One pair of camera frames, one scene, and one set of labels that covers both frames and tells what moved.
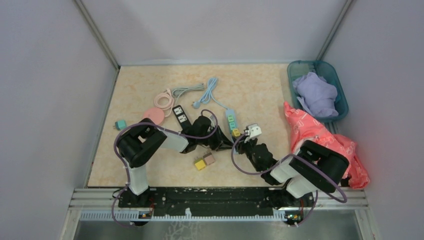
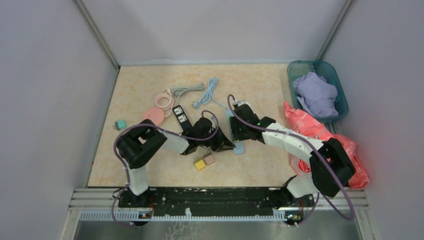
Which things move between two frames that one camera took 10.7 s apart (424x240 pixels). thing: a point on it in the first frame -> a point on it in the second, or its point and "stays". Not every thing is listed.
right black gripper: [240, 146] -> [236, 135]
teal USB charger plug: [120, 124] stays
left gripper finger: [224, 143] stays
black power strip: [181, 117] stays
